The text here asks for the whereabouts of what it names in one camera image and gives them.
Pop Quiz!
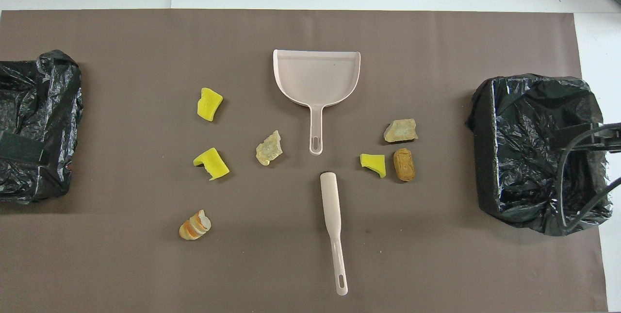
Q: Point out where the tan bread chunk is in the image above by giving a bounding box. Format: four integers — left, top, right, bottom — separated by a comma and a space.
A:
256, 130, 284, 166

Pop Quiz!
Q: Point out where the beige plastic dustpan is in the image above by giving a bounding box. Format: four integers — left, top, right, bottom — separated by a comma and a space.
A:
273, 49, 361, 156

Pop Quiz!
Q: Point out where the beige hand brush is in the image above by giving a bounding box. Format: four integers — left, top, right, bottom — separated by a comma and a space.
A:
320, 171, 349, 297

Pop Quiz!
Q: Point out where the yellow sponge piece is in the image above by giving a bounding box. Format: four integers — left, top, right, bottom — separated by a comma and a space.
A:
360, 153, 387, 179
196, 87, 224, 122
193, 148, 230, 181

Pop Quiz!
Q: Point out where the pale tan stone chunk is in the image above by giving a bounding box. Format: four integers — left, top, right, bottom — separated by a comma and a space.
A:
383, 118, 419, 143

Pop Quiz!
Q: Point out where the brown bread roll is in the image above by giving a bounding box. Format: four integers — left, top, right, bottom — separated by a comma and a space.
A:
393, 148, 416, 182

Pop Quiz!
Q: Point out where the orange striped croissant piece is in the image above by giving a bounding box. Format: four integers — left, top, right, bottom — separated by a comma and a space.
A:
179, 210, 212, 241

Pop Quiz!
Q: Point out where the black bag lined bin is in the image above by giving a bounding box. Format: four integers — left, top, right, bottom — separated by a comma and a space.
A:
466, 74, 613, 237
0, 50, 84, 204

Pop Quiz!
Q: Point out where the brown table mat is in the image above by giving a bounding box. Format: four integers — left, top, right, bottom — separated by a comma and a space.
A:
0, 10, 609, 313

